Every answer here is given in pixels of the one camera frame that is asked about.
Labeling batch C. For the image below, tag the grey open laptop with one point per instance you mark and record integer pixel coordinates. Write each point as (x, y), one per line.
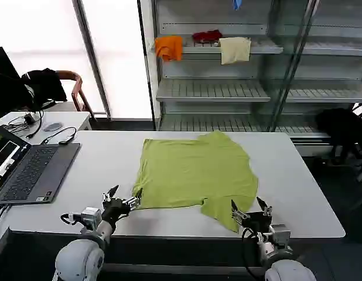
(31, 172)

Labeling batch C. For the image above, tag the brown wooden chair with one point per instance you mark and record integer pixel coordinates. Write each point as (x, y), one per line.
(77, 87)

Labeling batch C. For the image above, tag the grey oval mouse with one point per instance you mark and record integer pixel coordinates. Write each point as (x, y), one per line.
(52, 126)

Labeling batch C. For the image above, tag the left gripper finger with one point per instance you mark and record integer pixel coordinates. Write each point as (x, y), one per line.
(134, 201)
(110, 193)

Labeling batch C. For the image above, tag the grey window post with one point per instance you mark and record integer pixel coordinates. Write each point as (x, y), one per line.
(93, 58)

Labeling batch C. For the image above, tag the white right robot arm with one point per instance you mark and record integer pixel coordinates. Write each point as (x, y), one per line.
(286, 269)

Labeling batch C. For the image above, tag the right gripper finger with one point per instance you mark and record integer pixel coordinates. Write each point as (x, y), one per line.
(264, 208)
(236, 212)

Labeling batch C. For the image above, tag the white work table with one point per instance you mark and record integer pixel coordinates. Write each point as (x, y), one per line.
(286, 190)

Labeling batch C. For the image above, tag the black power adapter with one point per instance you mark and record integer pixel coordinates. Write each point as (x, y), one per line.
(29, 118)

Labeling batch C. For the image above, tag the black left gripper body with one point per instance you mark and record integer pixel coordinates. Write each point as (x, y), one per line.
(115, 209)

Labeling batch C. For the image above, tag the black bag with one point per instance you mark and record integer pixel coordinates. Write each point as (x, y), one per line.
(339, 128)

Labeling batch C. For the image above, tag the black jacket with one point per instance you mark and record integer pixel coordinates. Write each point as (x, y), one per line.
(46, 85)

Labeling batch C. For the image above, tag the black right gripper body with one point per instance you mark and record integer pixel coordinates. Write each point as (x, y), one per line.
(254, 222)

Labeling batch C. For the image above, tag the black monitor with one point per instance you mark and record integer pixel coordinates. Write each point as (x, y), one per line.
(2, 63)

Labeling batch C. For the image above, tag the small white desk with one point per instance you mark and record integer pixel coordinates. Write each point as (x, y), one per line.
(72, 120)

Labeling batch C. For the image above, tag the grey metal shelf with cloths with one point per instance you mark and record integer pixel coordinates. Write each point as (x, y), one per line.
(213, 90)

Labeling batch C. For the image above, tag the grey metal shelf behind glass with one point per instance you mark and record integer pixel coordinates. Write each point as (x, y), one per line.
(330, 90)

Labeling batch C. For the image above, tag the green t-shirt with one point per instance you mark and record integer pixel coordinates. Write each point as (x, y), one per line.
(195, 169)

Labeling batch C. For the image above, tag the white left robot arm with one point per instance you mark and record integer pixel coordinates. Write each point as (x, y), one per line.
(78, 260)

